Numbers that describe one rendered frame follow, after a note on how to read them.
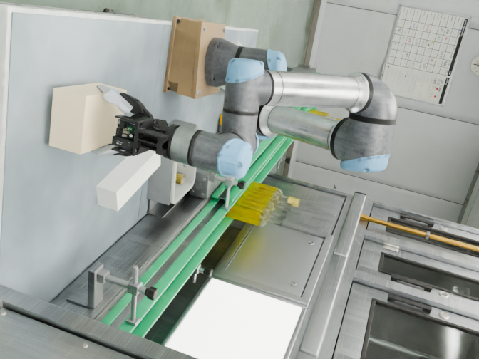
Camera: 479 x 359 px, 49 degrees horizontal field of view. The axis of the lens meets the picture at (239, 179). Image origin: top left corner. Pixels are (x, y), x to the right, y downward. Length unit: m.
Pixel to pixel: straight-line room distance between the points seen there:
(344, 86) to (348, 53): 6.46
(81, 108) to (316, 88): 0.49
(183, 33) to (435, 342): 1.24
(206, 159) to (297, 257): 1.01
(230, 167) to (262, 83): 0.20
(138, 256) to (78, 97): 0.59
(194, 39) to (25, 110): 0.63
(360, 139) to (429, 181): 6.83
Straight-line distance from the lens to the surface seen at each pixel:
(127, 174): 1.44
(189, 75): 1.58
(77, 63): 1.21
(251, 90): 1.08
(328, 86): 1.20
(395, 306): 1.93
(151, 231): 1.64
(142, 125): 1.06
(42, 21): 1.11
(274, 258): 1.93
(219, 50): 1.62
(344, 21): 7.64
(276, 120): 1.53
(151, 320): 1.47
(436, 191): 8.19
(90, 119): 1.12
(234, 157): 0.99
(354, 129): 1.33
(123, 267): 1.49
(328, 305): 1.77
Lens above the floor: 1.42
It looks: 14 degrees down
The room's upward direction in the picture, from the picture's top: 106 degrees clockwise
